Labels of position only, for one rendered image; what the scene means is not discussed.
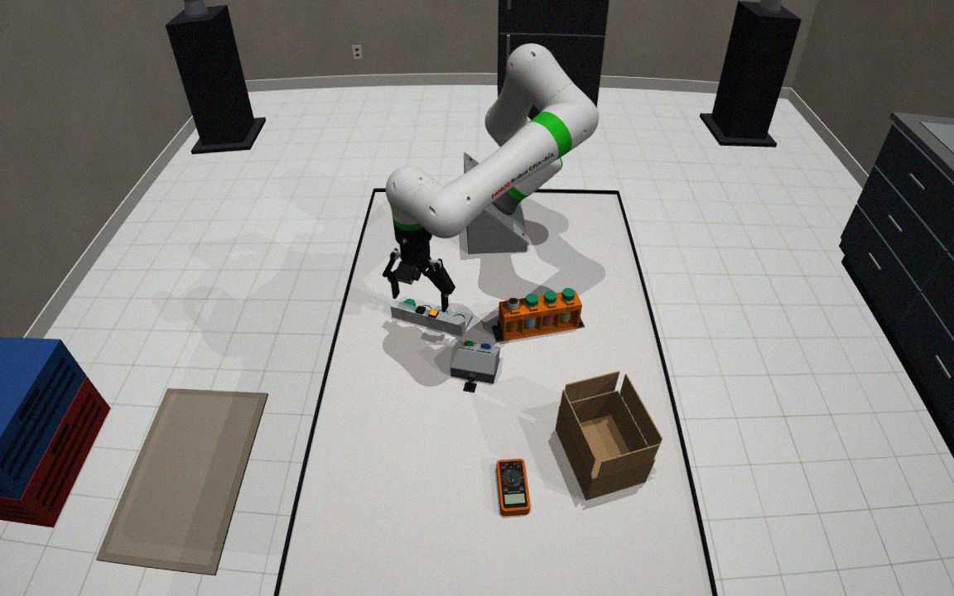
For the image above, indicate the orange digital multimeter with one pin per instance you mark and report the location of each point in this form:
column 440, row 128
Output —
column 513, row 487

